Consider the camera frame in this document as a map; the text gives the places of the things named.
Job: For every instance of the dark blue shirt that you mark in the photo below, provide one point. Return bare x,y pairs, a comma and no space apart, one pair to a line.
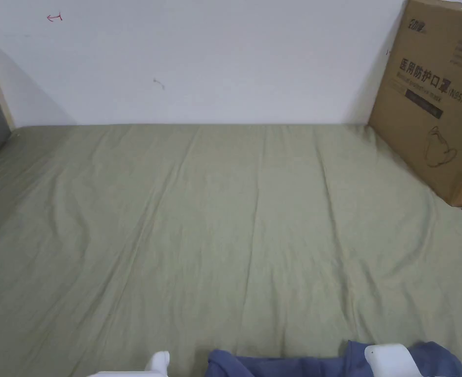
254,367

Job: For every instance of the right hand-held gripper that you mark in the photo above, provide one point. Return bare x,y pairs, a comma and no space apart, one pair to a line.
392,359

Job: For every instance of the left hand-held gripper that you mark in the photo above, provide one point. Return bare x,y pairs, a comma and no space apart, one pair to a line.
158,363

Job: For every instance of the bed with pale green sheet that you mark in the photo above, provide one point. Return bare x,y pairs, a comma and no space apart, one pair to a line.
199,235

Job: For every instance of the brown cardboard carton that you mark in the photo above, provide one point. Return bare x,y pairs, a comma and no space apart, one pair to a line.
435,106

